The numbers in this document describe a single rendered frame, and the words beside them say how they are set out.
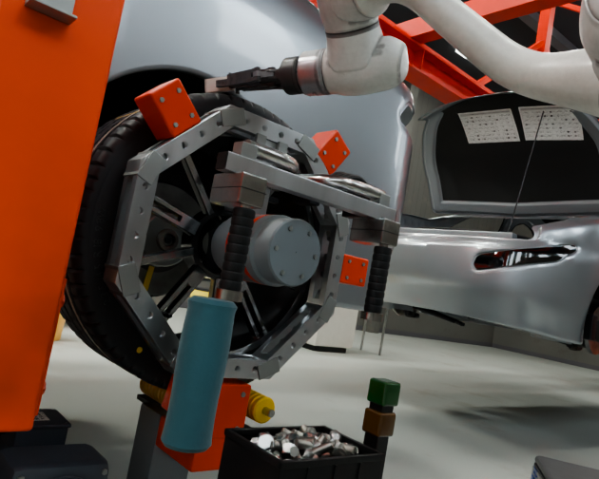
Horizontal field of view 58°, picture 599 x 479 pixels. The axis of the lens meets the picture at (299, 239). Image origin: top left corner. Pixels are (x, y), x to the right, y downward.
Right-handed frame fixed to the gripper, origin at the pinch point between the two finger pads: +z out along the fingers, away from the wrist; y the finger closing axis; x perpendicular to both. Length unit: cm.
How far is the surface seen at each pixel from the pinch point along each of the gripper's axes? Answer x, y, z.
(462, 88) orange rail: 83, 505, 24
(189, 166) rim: -18.0, -8.6, 2.5
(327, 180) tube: -21.6, -5.5, -27.4
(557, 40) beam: 260, 1089, -66
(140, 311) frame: -45, -28, 0
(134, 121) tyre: -9.5, -20.2, 6.5
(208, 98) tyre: -3.8, -5.9, -1.0
